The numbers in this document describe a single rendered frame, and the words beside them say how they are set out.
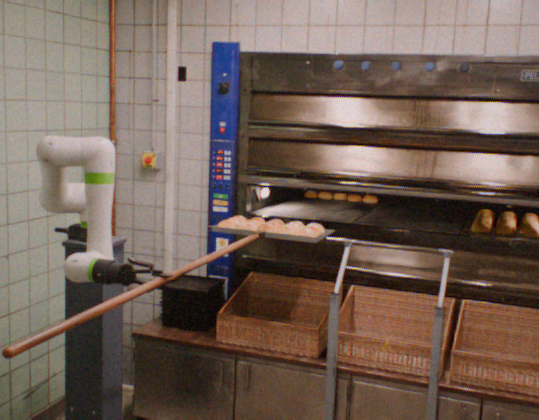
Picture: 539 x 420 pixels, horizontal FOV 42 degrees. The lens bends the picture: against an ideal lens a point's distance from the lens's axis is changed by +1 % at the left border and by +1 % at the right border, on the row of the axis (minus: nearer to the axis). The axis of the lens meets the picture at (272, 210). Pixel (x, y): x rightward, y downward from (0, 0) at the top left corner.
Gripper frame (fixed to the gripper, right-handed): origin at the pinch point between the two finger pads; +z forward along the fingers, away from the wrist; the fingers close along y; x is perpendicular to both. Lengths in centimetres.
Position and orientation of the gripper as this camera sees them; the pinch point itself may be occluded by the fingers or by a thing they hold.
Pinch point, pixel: (162, 279)
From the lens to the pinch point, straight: 250.9
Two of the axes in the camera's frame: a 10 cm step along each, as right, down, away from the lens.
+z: 9.4, 1.0, -3.3
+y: -0.5, 9.9, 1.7
